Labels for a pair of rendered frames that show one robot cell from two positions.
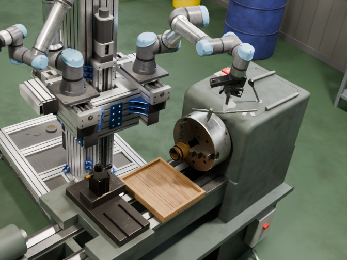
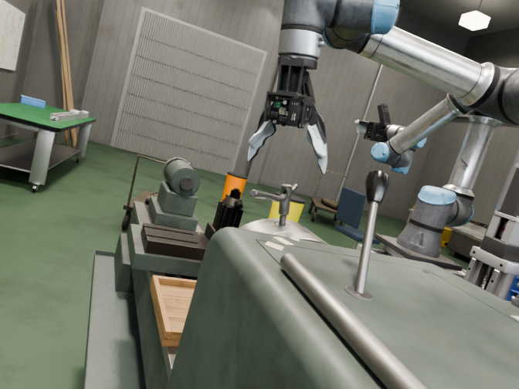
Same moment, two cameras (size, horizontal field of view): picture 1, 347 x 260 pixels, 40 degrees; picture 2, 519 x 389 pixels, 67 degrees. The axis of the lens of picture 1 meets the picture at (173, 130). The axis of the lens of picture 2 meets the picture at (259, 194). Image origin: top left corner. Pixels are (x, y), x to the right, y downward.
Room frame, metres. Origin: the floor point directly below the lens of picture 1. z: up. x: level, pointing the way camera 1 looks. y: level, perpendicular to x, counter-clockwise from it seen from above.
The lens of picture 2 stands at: (2.32, -0.93, 1.41)
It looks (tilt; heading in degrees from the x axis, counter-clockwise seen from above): 9 degrees down; 114
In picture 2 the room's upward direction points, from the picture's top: 17 degrees clockwise
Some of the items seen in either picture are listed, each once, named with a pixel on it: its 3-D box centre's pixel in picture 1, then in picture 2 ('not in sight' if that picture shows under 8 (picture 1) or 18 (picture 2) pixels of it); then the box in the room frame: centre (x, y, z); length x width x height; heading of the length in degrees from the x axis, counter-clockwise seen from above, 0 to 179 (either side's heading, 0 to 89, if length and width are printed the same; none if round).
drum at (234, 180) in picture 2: not in sight; (232, 191); (-0.81, 4.92, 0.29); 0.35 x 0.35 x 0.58
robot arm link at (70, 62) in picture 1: (71, 63); (434, 205); (2.30, 0.60, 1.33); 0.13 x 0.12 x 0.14; 64
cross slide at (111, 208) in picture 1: (106, 208); (203, 245); (1.62, 0.27, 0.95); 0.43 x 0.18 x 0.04; 48
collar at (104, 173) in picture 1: (98, 172); (233, 201); (1.66, 0.32, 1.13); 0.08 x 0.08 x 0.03
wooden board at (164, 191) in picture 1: (161, 187); (219, 312); (1.88, 0.02, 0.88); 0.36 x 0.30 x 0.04; 48
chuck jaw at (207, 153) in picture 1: (202, 153); not in sight; (1.95, -0.17, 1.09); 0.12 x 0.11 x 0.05; 48
